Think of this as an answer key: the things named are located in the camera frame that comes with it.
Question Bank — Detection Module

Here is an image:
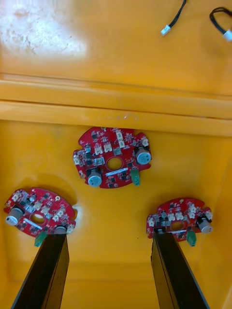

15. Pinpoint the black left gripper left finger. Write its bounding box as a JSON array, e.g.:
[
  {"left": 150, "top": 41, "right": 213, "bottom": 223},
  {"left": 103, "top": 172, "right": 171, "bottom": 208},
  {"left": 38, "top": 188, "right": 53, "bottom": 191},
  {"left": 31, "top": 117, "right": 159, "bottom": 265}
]
[{"left": 11, "top": 233, "right": 70, "bottom": 309}]

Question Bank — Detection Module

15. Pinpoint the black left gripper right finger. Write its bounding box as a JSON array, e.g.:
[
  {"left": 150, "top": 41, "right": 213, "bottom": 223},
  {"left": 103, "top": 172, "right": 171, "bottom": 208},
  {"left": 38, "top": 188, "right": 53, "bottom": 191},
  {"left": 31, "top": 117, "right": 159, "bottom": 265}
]
[{"left": 150, "top": 227, "right": 211, "bottom": 309}]

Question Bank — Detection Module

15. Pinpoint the round red circuit board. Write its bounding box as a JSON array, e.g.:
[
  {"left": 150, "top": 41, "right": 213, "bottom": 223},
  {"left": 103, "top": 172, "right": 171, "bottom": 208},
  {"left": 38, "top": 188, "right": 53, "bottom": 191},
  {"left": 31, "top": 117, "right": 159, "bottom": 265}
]
[
  {"left": 3, "top": 187, "right": 77, "bottom": 248},
  {"left": 145, "top": 197, "right": 214, "bottom": 247},
  {"left": 72, "top": 126, "right": 153, "bottom": 190}
]

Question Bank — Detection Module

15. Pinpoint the yellow-orange plastic bin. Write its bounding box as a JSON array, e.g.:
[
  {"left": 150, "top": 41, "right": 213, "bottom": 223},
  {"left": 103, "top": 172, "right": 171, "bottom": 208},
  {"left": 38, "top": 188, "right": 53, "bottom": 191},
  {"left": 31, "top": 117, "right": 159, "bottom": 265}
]
[
  {"left": 0, "top": 99, "right": 232, "bottom": 309},
  {"left": 0, "top": 0, "right": 232, "bottom": 119}
]

